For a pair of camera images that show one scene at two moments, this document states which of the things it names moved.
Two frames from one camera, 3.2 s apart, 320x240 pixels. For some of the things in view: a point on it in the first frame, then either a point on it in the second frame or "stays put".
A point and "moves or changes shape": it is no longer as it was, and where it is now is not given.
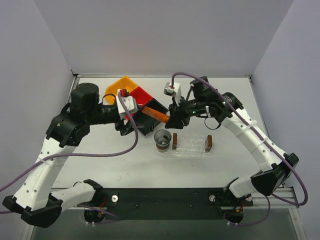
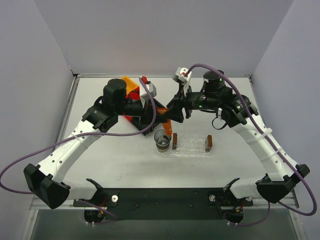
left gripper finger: (138, 113) -> (160, 118)
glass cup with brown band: (162, 138) stays put
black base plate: (169, 203) stays put
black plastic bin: (145, 123) stays put
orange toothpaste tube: (156, 114) moves or changes shape
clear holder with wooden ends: (191, 142) stays put
